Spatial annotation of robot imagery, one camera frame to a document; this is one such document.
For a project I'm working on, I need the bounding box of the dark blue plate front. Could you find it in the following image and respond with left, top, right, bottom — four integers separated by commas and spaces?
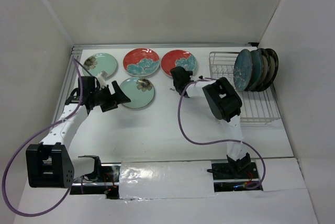
247, 50, 264, 91

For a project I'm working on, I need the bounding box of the white taped cover panel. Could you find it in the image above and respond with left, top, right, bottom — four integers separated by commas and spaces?
119, 161, 215, 200

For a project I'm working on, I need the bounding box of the mint plate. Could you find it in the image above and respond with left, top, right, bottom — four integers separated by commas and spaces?
120, 77, 155, 109
82, 53, 118, 77

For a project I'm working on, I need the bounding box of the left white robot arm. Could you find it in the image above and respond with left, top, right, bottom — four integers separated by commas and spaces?
26, 76, 131, 188

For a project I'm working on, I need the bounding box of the mint plate back left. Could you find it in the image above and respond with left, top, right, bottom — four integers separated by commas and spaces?
82, 53, 118, 77

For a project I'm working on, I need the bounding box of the red floral plate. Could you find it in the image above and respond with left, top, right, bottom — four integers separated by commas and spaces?
122, 48, 160, 77
161, 50, 198, 77

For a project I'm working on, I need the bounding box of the wire dish rack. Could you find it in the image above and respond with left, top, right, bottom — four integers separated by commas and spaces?
209, 51, 281, 126

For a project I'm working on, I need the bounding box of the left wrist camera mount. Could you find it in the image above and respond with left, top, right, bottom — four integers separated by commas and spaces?
95, 71, 108, 90

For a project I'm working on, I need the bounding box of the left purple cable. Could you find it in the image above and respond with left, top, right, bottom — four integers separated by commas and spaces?
1, 56, 86, 216

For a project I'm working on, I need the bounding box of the mint plate centre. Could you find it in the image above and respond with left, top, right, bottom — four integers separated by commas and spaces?
120, 77, 155, 109

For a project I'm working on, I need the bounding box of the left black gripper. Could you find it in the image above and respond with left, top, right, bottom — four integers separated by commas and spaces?
91, 81, 131, 113

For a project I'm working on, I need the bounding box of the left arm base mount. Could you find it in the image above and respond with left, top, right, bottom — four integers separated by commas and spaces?
70, 163, 121, 199

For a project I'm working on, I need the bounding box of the dark blue plate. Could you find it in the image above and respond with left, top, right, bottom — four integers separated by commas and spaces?
247, 50, 264, 91
233, 49, 253, 92

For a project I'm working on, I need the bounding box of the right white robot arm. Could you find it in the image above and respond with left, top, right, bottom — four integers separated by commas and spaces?
170, 66, 251, 178

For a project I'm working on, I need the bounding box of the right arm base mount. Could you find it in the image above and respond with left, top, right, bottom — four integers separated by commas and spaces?
207, 153, 260, 193

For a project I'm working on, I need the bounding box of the brown rim plate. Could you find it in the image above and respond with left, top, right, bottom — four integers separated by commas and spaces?
265, 48, 279, 89
256, 48, 271, 92

